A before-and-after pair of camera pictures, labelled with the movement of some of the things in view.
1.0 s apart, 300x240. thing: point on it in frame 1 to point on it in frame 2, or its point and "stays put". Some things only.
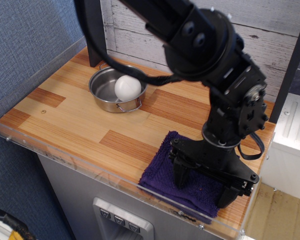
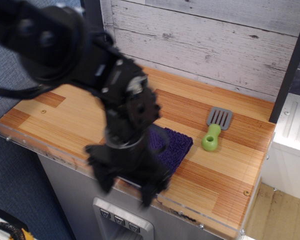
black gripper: [225, 164] to [131, 161]
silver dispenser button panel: [115, 223] stays put
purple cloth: [199, 199] to [175, 146]
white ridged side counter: [292, 130] stays put
